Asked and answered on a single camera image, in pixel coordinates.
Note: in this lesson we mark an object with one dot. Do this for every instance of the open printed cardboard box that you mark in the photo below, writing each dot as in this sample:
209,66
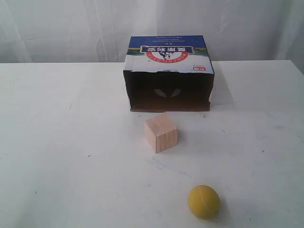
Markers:
168,73

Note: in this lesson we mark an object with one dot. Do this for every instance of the yellow ball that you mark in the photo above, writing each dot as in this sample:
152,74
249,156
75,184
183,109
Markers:
203,202

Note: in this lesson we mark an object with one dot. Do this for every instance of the white backdrop curtain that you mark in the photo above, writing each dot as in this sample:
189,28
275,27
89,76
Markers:
100,30

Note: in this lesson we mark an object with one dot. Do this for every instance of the wooden cube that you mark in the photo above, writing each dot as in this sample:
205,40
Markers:
161,132

